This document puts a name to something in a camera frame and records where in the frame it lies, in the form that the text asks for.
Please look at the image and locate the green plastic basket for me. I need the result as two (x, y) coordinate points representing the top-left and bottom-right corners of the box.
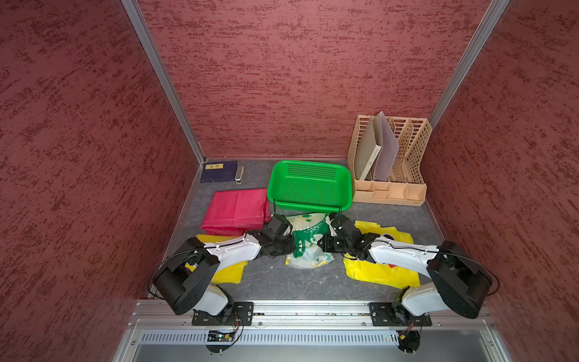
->
(267, 160), (354, 214)

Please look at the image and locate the dark blue book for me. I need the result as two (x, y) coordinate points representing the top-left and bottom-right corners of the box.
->
(200, 161), (238, 183)

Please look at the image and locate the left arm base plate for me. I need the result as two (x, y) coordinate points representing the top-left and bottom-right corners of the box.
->
(191, 302), (254, 327)

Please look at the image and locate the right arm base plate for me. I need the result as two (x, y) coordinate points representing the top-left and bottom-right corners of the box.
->
(368, 303), (432, 328)

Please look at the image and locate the magenta folded raincoat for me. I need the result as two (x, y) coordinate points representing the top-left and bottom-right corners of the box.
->
(201, 189), (271, 236)

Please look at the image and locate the plain yellow raincoat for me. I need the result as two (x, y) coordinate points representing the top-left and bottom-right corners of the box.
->
(184, 234), (249, 285)

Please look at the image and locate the beige desk file organizer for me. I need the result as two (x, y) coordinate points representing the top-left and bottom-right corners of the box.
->
(348, 116), (432, 206)

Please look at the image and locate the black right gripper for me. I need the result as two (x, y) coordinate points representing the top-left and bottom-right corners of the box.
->
(316, 234), (351, 253)

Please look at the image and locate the lilac plastic folder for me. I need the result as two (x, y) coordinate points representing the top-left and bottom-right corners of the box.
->
(372, 112), (399, 181)

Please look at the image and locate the white binder folder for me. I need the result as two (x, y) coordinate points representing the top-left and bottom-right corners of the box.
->
(354, 116), (383, 180)

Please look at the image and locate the aluminium front rail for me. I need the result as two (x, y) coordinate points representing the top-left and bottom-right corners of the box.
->
(113, 300), (511, 361)

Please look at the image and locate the yellow duck raincoat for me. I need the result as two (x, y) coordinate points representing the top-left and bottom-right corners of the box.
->
(343, 220), (421, 289)

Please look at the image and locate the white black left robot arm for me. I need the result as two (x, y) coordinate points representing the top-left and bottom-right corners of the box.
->
(151, 214), (296, 317)

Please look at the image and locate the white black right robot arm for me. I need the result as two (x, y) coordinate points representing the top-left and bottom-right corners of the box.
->
(318, 213), (493, 326)

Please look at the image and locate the dinosaur print raincoat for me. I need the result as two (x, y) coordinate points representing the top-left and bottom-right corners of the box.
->
(285, 213), (334, 269)

